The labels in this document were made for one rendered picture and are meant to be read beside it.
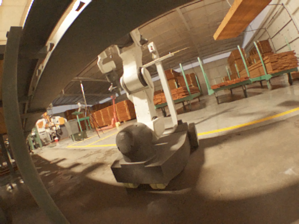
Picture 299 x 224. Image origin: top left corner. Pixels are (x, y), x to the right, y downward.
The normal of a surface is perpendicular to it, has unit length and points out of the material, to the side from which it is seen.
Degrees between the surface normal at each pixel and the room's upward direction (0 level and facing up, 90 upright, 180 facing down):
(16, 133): 90
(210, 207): 0
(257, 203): 0
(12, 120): 90
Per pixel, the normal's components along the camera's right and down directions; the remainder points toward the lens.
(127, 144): -0.32, -0.12
